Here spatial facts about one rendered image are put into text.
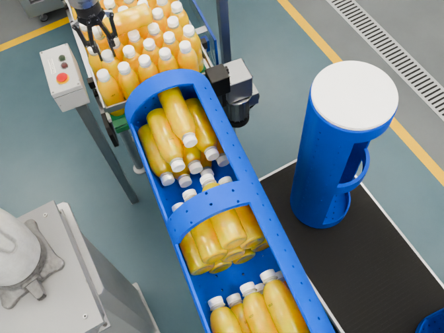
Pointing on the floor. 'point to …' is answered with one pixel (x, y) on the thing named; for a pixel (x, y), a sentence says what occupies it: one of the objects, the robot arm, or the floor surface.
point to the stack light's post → (224, 30)
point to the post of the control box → (106, 150)
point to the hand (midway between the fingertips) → (104, 49)
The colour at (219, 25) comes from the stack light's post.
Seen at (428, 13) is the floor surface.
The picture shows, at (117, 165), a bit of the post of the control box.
